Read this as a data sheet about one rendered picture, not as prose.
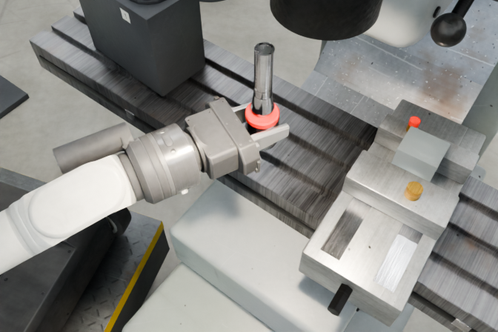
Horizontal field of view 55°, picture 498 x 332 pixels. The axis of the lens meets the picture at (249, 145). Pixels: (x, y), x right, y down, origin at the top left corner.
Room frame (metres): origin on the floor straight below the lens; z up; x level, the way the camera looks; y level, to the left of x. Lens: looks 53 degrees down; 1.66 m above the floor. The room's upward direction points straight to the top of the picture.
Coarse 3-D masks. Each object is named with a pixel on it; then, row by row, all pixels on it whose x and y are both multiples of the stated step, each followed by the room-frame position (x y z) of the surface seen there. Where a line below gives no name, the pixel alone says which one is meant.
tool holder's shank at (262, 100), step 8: (256, 48) 0.43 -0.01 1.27; (264, 48) 0.43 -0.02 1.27; (272, 48) 0.43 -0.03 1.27; (256, 56) 0.43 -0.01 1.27; (264, 56) 0.42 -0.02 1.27; (272, 56) 0.42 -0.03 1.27; (256, 64) 0.43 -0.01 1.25; (264, 64) 0.42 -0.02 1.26; (272, 64) 0.42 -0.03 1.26; (256, 72) 0.43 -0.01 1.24; (264, 72) 0.42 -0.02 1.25; (272, 72) 0.42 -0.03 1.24; (256, 80) 0.42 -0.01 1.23; (264, 80) 0.42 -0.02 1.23; (272, 80) 0.43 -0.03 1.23; (256, 88) 0.42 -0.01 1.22; (264, 88) 0.42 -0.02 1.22; (272, 88) 0.43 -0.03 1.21; (256, 96) 0.42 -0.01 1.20; (264, 96) 0.42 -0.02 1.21; (272, 96) 0.43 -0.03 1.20; (256, 104) 0.42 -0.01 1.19; (264, 104) 0.42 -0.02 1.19; (272, 104) 0.42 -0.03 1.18; (256, 112) 0.42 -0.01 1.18; (264, 112) 0.42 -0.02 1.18
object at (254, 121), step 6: (246, 108) 0.44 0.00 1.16; (276, 108) 0.44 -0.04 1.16; (246, 114) 0.43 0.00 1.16; (252, 114) 0.43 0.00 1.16; (270, 114) 0.43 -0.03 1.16; (276, 114) 0.43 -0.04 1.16; (246, 120) 0.42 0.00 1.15; (252, 120) 0.42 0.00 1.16; (258, 120) 0.42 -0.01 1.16; (264, 120) 0.42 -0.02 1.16; (270, 120) 0.42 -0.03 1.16; (276, 120) 0.42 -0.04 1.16; (252, 126) 0.41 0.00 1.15; (258, 126) 0.41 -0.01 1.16; (264, 126) 0.41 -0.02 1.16; (270, 126) 0.41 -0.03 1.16
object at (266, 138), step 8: (272, 128) 0.41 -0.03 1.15; (280, 128) 0.41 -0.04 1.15; (288, 128) 0.41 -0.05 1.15; (256, 136) 0.39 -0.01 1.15; (264, 136) 0.40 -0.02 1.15; (272, 136) 0.40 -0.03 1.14; (280, 136) 0.41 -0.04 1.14; (256, 144) 0.39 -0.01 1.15; (264, 144) 0.40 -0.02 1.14; (272, 144) 0.40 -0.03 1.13
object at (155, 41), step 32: (96, 0) 0.74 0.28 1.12; (128, 0) 0.69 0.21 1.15; (160, 0) 0.69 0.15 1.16; (192, 0) 0.71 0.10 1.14; (96, 32) 0.76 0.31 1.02; (128, 32) 0.68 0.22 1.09; (160, 32) 0.66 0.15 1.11; (192, 32) 0.71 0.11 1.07; (128, 64) 0.70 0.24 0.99; (160, 64) 0.65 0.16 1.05; (192, 64) 0.70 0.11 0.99
